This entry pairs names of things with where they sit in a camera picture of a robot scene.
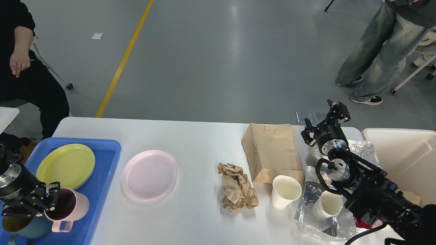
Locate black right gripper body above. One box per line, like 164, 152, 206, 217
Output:
314, 125, 348, 156

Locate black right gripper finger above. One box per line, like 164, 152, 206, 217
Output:
326, 99, 351, 126
301, 118, 321, 147

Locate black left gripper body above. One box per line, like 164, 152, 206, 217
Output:
1, 164, 46, 210

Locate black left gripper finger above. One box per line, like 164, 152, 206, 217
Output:
32, 182, 61, 215
1, 204, 34, 218

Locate pink ribbed mug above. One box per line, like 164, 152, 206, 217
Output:
45, 188, 89, 232

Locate pink plate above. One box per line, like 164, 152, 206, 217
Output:
121, 149, 178, 203

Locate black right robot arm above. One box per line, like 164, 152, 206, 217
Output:
301, 99, 436, 245

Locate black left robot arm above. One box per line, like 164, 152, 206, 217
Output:
0, 142, 60, 218

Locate seated person's hand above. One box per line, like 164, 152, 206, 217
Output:
10, 51, 31, 78

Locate metal floor plates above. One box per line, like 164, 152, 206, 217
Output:
296, 111, 327, 124

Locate teal mug yellow inside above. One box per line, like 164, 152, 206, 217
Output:
2, 216, 52, 245

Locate yellow plate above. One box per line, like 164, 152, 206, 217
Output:
36, 143, 96, 190

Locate crumpled aluminium foil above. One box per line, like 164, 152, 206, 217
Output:
307, 140, 381, 168

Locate brown paper bag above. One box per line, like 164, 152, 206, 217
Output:
241, 123, 304, 185

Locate blue plastic tray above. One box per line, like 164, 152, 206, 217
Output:
26, 137, 121, 245

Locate person in faded jeans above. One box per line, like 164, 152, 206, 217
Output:
335, 0, 436, 105

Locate white paper cup in plastic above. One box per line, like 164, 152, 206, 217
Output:
312, 191, 343, 219

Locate clear plastic wrap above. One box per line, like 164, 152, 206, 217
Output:
294, 166, 357, 242

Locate beige plastic bin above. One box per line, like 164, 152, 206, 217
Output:
362, 128, 436, 206

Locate crumpled brown paper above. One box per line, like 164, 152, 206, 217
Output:
217, 163, 260, 212

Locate white office chair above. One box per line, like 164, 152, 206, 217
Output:
390, 27, 436, 94

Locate chair leg with caster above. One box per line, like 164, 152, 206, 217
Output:
32, 36, 74, 90

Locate person in black clothes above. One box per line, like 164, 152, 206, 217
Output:
0, 0, 70, 138

